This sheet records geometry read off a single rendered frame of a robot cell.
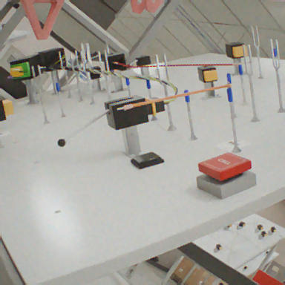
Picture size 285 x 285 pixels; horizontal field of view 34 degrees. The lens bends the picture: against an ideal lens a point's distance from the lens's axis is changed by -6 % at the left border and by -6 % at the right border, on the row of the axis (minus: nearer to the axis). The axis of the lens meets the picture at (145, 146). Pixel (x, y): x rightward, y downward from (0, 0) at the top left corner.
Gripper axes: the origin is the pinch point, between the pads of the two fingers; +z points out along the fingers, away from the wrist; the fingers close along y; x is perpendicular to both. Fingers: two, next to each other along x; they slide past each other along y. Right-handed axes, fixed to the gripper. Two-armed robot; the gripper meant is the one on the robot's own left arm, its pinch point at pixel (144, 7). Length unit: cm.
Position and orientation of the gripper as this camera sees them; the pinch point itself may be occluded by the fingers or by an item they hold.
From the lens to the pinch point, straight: 76.5
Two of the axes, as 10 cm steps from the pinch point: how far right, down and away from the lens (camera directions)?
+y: -4.0, -2.1, 8.9
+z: -2.4, 9.6, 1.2
